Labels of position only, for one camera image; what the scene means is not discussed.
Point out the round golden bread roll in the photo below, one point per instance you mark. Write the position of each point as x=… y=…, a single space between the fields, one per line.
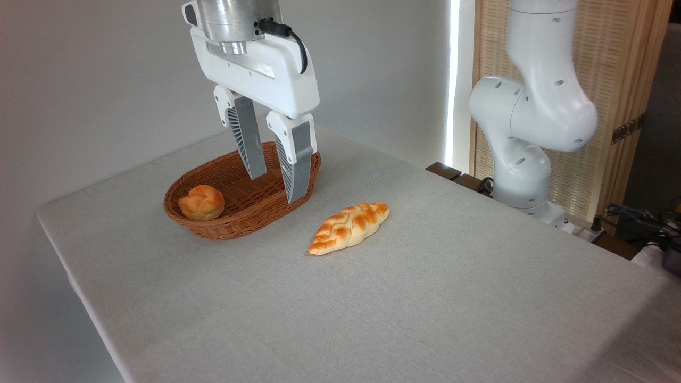
x=201 y=203

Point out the dark metal screen hinge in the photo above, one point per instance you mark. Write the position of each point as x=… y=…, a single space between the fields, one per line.
x=628 y=129

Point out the wooden rattan folding screen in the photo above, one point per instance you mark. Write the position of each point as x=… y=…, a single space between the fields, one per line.
x=612 y=64

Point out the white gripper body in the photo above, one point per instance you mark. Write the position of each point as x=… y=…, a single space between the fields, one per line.
x=266 y=69

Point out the braided golden bread loaf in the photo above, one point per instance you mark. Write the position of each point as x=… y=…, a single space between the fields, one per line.
x=348 y=227

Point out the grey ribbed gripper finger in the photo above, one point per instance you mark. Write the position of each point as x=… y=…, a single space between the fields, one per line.
x=246 y=133
x=298 y=154

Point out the brown wicker basket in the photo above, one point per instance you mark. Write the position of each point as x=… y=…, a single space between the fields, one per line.
x=239 y=223

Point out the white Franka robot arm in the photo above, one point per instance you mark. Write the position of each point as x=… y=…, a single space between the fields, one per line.
x=548 y=101

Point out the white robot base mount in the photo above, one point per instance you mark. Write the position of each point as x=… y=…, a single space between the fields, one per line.
x=556 y=215

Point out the grey tablecloth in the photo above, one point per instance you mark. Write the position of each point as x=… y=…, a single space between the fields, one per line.
x=372 y=308

